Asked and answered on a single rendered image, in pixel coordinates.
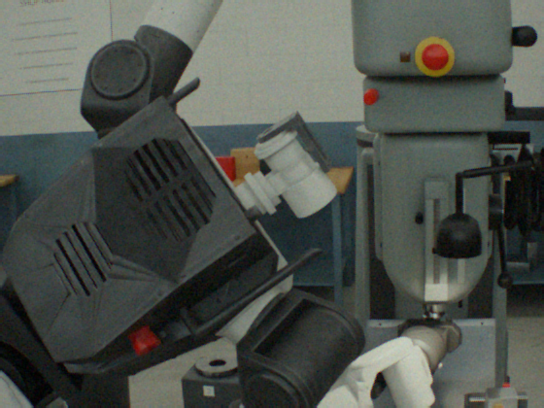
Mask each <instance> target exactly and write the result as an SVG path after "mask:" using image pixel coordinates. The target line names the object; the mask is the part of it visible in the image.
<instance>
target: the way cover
mask: <svg viewBox="0 0 544 408"><path fill-rule="evenodd" d="M406 320H407V319H406ZM406 320H366V334H365V353H368V352H370V351H372V350H373V349H374V348H377V347H379V346H381V345H385V344H386V343H388V342H390V341H392V340H394V339H397V330H398V325H399V324H402V323H403V322H404V321H406ZM447 320H453V323H455V324H457V325H458V326H459V329H460V330H461V332H462V333H463V335H462V344H461V345H459V347H458V348H457V349H456V350H454V351H452V352H451V353H447V354H446V355H445V357H444V358H443V359H442V361H441V366H440V368H437V370H436V371H435V373H434V375H433V376H432V377H431V379H432V383H431V384H430V387H431V392H432V393H433V396H434V398H435V400H434V402H433V403H432V405H430V406H429V407H426V408H435V407H436V408H464V407H462V406H464V395H465V394H468V393H471V392H486V388H495V382H496V377H495V366H496V356H495V347H496V334H495V326H496V319H472V320H462V319H446V321H447ZM372 324H373V326H372ZM374 328H375V329H374ZM386 329H387V330H386ZM484 329H485V330H484ZM382 333H383V334H382ZM381 334H382V335H381ZM388 335H389V336H388ZM492 335H493V336H492ZM489 337H491V338H489ZM468 340H469V341H468ZM489 343H490V344H489ZM465 347H466V348H465ZM468 348H469V349H468ZM487 356H488V357H487ZM474 358H475V359H474ZM471 363H472V364H471ZM466 367H467V368H466ZM469 369H470V370H469ZM485 371H486V372H485ZM440 373H441V374H440ZM469 374H470V375H469ZM481 376H482V377H481ZM478 377H479V379H478ZM435 379H436V380H435ZM465 379H466V380H465ZM433 381H434V382H433ZM435 381H436V382H435ZM461 388H462V389H461ZM381 396H382V397H381ZM448 396H449V397H448ZM379 397H380V398H379ZM379 397H378V398H376V399H371V402H372V403H373V404H374V405H373V407H374V408H396V406H395V404H394V403H395V402H394V400H393V398H392V397H391V392H390V389H388V385H386V387H385V388H384V390H383V391H382V393H381V395H380V396H379ZM378 399H379V400H378ZM384 400H385V401H384ZM436 403H437V404H436ZM387 404H388V405H387ZM439 404H440V405H439Z"/></svg>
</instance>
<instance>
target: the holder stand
mask: <svg viewBox="0 0 544 408"><path fill-rule="evenodd" d="M181 386H182V393H183V397H184V407H185V408H228V407H229V404H230V403H231V402H233V401H236V400H238V399H241V396H240V389H239V381H238V372H237V361H236V357H230V356H217V355H212V356H207V357H201V358H200V359H199V360H198V361H197V362H196V363H195V364H194V365H193V366H192V367H191V369H189V370H188V371H187V374H186V375H185V376H183V377H182V378H181Z"/></svg>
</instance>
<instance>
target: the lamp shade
mask: <svg viewBox="0 0 544 408"><path fill-rule="evenodd" d="M480 229H481V228H480V225H479V223H478V222H477V221H476V220H475V219H474V218H473V217H471V216H470V215H468V214H466V213H463V214H456V213H452V214H450V215H449V216H447V217H446V218H445V219H444V220H442V221H441V223H440V225H439V228H438V231H437V234H436V253H437V254H438V255H440V256H442V257H446V258H452V259H469V258H473V257H478V256H479V255H481V254H482V233H481V231H480Z"/></svg>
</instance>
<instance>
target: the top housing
mask: <svg viewBox="0 0 544 408"><path fill-rule="evenodd" d="M351 16H352V31H353V62H354V66H355V67H356V69H357V70H358V71H359V72H360V73H361V74H363V75H366V76H418V75H425V73H423V72H422V71H421V70H420V69H419V67H418V66H417V64H416V61H415V52H416V49H417V47H418V44H419V43H420V42H421V41H422V40H425V39H427V38H430V37H438V38H441V39H444V40H446V41H447V42H448V43H449V44H450V46H451V47H452V49H453V50H454V54H455V59H454V65H453V66H452V68H451V69H450V70H449V72H447V73H446V74H444V75H478V74H479V75H492V74H503V73H504V72H506V71H508V70H509V69H510V68H511V66H512V62H513V48H512V41H513V32H512V15H511V0H351ZM401 51H408V52H410V53H411V62H400V52H401Z"/></svg>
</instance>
